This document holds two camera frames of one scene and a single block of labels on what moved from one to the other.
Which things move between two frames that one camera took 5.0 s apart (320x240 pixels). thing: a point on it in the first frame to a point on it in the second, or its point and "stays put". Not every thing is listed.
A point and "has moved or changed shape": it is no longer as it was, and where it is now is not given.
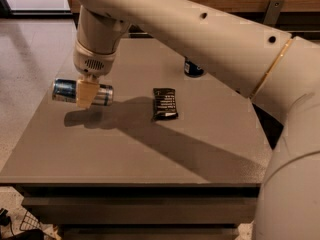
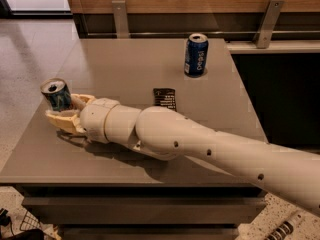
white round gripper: [92, 64] to [93, 119]
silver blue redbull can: [65, 90] has moved or changed shape
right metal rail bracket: [274, 9] stays put
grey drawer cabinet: [179, 155] stays put
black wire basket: [29, 221] stays put
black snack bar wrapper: [164, 104] stays put
